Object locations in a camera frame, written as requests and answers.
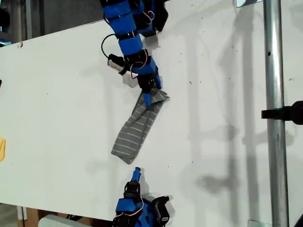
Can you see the grey striped towel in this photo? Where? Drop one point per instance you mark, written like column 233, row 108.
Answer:
column 132, row 139

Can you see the white plastic box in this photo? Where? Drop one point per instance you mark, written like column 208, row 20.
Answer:
column 54, row 222

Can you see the brown cardboard box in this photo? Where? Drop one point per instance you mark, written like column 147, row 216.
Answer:
column 30, row 214

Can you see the small metal table clip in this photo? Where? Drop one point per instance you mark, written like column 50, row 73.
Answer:
column 20, row 45

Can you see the yellow object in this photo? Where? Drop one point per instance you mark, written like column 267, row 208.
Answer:
column 2, row 149

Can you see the black camera stalk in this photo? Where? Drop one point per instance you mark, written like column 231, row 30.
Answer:
column 123, row 71

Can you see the black camera box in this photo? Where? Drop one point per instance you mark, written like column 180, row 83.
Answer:
column 161, row 208
column 116, row 62

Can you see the steel post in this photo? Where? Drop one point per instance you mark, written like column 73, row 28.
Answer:
column 274, row 71

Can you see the black post clamp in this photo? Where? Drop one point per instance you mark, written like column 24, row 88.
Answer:
column 291, row 113

